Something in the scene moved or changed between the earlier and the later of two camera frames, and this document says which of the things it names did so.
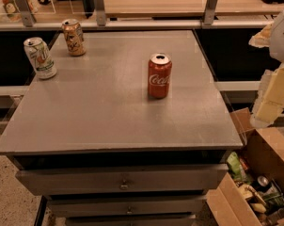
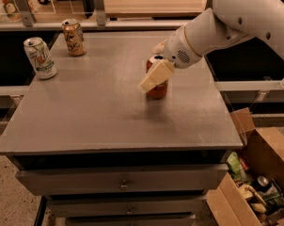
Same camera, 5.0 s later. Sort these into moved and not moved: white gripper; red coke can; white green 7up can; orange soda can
Moved: white gripper
Not moved: white green 7up can; red coke can; orange soda can
